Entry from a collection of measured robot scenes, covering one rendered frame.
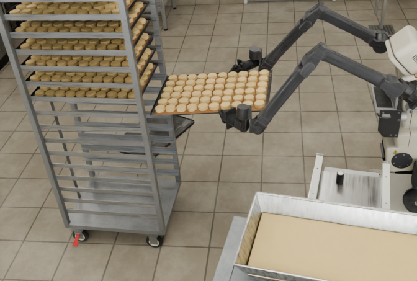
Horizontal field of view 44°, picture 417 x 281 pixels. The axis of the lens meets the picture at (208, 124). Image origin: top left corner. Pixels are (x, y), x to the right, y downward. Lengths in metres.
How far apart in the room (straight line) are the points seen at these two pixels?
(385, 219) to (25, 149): 3.28
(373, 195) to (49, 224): 2.15
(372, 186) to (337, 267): 0.94
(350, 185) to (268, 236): 0.90
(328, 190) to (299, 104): 2.17
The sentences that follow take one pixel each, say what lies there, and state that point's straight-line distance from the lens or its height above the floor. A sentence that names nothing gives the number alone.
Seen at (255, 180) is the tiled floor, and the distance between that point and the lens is 3.62.
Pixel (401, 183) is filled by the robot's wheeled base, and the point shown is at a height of 0.28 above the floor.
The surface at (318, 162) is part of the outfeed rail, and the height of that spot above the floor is 0.90.
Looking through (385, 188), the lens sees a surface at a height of 0.90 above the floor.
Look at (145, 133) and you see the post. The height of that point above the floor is 0.88.
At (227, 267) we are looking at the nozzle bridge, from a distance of 1.56.
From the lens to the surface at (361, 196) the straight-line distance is 2.30.
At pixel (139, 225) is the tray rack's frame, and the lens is 3.19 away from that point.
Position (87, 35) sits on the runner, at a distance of 2.49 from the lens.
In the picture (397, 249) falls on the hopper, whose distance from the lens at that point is 1.54.
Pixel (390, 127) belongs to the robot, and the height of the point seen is 0.89.
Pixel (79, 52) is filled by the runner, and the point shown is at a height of 1.32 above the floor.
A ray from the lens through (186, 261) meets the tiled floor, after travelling 3.15.
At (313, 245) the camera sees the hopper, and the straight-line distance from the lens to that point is 1.51.
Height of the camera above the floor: 2.39
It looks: 35 degrees down
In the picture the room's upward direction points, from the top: 5 degrees counter-clockwise
